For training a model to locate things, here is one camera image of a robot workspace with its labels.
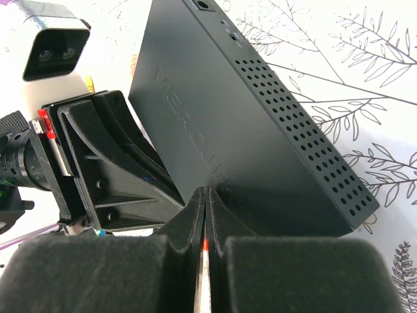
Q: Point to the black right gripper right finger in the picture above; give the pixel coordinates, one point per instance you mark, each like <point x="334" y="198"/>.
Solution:
<point x="252" y="273"/>

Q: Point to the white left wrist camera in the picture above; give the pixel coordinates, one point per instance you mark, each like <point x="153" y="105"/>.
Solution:
<point x="46" y="41"/>

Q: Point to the black network switch box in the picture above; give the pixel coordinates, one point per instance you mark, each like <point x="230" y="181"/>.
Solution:
<point x="219" y="116"/>

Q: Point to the floral tablecloth mat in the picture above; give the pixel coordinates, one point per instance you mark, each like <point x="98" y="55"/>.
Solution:
<point x="355" y="76"/>

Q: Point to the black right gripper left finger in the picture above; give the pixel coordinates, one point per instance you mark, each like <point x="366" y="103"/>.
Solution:
<point x="87" y="273"/>

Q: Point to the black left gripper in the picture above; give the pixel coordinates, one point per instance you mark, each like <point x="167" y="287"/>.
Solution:
<point x="121" y="179"/>

